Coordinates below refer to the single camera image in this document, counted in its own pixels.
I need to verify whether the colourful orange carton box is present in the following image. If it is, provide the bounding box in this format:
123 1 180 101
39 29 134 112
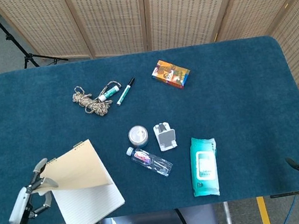
149 56 193 93

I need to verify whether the blue table mat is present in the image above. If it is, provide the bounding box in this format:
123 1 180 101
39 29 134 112
0 30 299 224

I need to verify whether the clear plastic water bottle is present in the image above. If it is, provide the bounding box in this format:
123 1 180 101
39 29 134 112
125 141 175 182

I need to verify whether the teal wet wipes pack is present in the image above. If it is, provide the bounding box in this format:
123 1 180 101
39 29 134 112
185 134 223 200

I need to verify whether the braided rope bundle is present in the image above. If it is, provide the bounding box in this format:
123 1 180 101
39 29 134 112
70 79 126 121

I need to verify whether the round metal tin can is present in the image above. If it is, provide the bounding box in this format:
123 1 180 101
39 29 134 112
127 124 150 149

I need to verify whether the blue cable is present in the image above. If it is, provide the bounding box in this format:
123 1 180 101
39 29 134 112
277 194 299 224

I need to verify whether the tan spiral notepad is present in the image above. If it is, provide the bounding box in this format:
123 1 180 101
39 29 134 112
28 135 129 224

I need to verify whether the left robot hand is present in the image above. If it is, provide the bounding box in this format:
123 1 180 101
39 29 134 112
0 156 65 224

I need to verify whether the black tripod stand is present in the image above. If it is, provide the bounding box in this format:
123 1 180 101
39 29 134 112
0 0 69 73

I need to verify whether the wooden lattice folding screen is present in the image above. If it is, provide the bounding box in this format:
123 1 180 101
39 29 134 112
0 0 299 162

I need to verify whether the green white marker pen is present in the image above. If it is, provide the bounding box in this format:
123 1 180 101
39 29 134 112
113 76 139 106

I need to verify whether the grey white phone stand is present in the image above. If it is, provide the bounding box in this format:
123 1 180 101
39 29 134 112
152 120 179 153

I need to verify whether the white green glue stick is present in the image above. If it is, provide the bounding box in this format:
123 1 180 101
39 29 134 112
97 84 121 103

